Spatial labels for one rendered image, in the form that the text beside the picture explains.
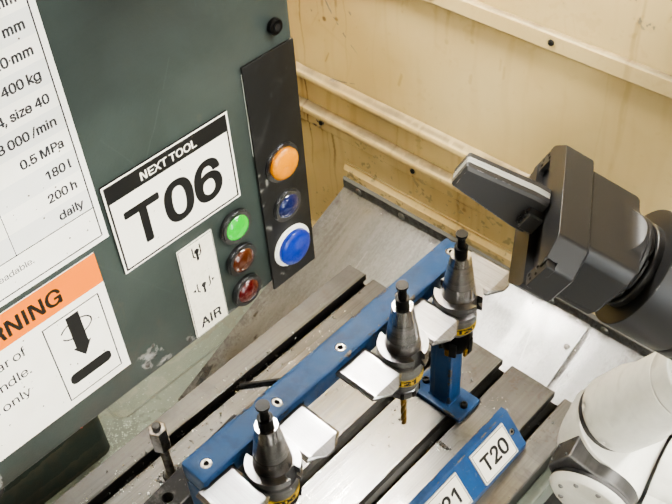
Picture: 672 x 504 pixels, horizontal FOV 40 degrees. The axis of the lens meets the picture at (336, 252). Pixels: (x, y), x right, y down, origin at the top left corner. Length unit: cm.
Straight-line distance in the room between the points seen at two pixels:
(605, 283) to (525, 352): 106
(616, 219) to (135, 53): 32
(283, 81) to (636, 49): 78
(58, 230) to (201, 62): 13
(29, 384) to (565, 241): 34
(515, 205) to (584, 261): 6
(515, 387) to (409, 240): 44
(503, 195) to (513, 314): 109
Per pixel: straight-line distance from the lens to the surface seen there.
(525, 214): 61
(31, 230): 53
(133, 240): 58
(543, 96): 146
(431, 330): 115
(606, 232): 62
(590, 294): 62
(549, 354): 166
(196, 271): 64
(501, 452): 139
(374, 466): 141
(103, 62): 52
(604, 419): 83
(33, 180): 52
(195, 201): 60
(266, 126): 62
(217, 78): 57
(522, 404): 148
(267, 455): 100
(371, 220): 185
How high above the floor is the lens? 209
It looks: 44 degrees down
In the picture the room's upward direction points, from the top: 4 degrees counter-clockwise
